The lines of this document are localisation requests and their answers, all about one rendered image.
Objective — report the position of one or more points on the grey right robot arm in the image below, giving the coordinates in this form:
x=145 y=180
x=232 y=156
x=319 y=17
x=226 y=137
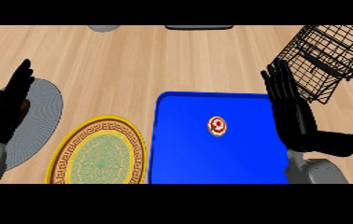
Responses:
x=315 y=171

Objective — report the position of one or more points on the grey round object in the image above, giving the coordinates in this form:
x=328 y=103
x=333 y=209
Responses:
x=104 y=28

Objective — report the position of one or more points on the dark grey flat object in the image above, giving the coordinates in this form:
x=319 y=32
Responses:
x=198 y=27

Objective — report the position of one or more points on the yellow patterned plate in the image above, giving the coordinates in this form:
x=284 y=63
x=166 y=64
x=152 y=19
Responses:
x=98 y=151

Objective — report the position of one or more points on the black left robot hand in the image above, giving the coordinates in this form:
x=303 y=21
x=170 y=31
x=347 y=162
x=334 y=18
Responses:
x=14 y=90

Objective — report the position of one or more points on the grey round placemat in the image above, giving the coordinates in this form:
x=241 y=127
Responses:
x=39 y=118

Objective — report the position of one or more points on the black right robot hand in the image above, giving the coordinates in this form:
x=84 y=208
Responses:
x=294 y=118

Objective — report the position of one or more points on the blue tray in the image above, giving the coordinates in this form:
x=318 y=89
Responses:
x=220 y=140

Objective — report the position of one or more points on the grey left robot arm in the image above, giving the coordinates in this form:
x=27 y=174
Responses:
x=2 y=159

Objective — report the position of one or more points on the red and white cupcake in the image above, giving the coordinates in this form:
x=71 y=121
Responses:
x=217 y=126

